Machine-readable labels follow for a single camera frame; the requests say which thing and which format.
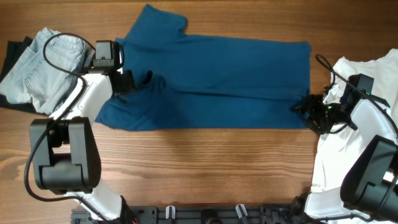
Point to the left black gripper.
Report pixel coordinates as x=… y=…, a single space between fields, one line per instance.
x=129 y=85

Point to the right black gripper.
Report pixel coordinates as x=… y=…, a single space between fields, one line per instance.
x=313 y=109

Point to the blue t-shirt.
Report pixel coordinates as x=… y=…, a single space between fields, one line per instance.
x=202 y=81

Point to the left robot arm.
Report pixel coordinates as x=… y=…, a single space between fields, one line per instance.
x=64 y=163

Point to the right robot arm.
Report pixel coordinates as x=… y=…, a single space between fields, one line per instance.
x=369 y=189

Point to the white garment pile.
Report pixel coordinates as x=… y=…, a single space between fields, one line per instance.
x=337 y=153

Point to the light blue folded jeans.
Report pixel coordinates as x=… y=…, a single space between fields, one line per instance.
x=39 y=76

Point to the black folded garment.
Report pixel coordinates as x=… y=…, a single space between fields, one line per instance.
x=14 y=51

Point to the right white rail clip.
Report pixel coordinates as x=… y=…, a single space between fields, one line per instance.
x=241 y=211

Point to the white rail clip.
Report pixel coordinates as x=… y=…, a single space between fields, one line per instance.
x=170 y=212
x=241 y=211

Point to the left white rail clip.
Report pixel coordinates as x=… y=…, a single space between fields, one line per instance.
x=170 y=212

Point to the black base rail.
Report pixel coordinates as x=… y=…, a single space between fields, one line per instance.
x=267 y=213

